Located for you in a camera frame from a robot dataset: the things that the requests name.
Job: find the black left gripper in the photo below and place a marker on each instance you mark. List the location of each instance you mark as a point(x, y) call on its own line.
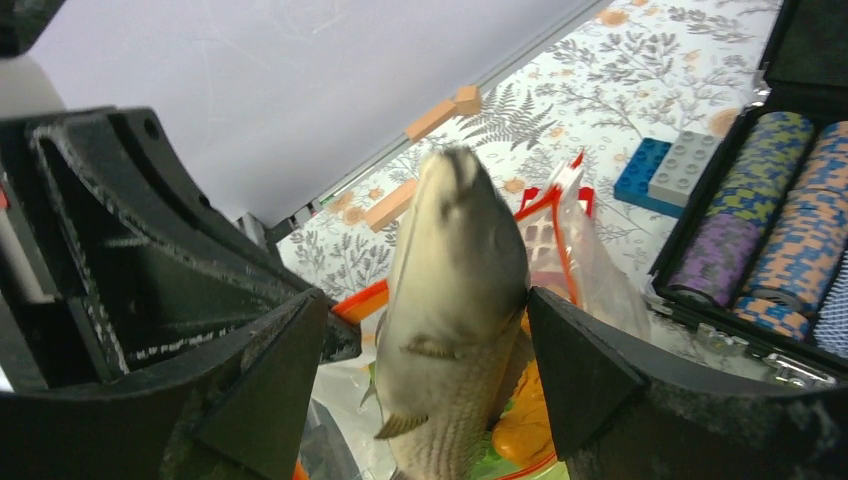
point(112, 258)

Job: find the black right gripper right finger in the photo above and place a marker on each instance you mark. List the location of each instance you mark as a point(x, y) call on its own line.
point(621, 408)

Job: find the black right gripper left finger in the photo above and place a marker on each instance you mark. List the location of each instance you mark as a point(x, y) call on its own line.
point(232, 408)

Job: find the fried chicken toy piece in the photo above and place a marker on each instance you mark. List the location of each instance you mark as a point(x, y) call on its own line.
point(523, 434)

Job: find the clear zip top bag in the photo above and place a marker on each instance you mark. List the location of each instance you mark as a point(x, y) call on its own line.
point(334, 443)

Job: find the grey toy fish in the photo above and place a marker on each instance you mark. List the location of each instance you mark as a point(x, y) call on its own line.
point(458, 288)

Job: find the green toy cabbage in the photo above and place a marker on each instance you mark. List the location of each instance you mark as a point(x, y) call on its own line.
point(492, 466)

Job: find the red white window brick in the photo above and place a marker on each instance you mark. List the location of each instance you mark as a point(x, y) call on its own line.
point(543, 210)

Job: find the black poker chip case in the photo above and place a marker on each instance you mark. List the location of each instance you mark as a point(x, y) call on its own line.
point(760, 247)

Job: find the blue toy brick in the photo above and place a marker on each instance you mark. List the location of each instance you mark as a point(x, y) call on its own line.
point(633, 183)

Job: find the blue playing card deck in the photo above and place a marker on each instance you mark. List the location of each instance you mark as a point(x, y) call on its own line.
point(833, 318)

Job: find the long wooden block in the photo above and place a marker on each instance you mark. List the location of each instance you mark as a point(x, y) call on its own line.
point(391, 207)

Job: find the grey toy brick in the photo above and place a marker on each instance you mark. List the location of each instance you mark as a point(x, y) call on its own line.
point(681, 168)

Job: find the small wooden cube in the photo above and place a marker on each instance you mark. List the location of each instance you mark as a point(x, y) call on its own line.
point(468, 100)

